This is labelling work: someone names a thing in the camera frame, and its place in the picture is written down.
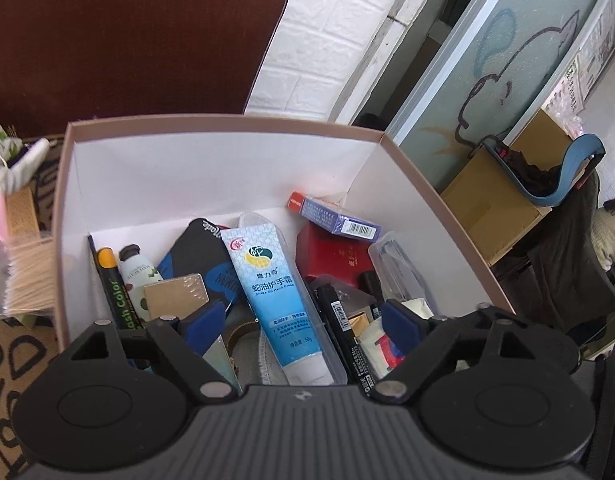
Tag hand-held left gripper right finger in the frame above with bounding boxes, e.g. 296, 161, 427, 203
370, 298, 551, 406

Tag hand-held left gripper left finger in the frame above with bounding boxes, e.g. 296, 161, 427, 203
66, 299, 239, 404

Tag black marker pen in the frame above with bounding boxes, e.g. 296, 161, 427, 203
314, 283, 381, 402

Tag blue hand cream tube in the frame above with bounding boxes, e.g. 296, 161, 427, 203
220, 223, 337, 387

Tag red box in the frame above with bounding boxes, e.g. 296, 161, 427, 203
295, 222, 384, 292

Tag blue playing card box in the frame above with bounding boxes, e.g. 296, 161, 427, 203
287, 192, 384, 242

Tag pink cardboard box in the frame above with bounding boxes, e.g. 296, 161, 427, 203
52, 114, 519, 357

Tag red and white sachet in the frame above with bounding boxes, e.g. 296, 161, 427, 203
359, 319, 407, 380

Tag tan box in cellophane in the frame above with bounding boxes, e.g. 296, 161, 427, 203
142, 273, 209, 322

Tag short black pen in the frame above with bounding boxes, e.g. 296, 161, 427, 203
361, 270, 389, 322

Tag teal card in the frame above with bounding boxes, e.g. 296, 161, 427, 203
202, 335, 244, 397

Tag clear plastic case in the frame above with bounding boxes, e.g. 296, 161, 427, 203
367, 231, 437, 312

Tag black and blue pouch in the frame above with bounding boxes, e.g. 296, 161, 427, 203
156, 218, 239, 312

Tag small white cream tube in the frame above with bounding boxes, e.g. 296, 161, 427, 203
118, 243, 164, 322

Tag black pen with yellow cap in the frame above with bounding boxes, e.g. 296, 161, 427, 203
90, 247, 134, 332

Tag brown cardboard carton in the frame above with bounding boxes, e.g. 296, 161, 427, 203
439, 109, 584, 267

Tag dark hanging jacket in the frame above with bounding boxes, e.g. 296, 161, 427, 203
496, 175, 615, 347

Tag pack of wooden toothpicks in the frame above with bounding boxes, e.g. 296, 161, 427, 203
0, 234, 59, 319

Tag tan small carton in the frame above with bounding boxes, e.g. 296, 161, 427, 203
4, 187, 41, 237

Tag glass door with cartoon drawing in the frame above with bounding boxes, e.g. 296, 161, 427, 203
387, 0, 615, 197

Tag paper notices on door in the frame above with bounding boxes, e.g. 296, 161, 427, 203
545, 52, 604, 113

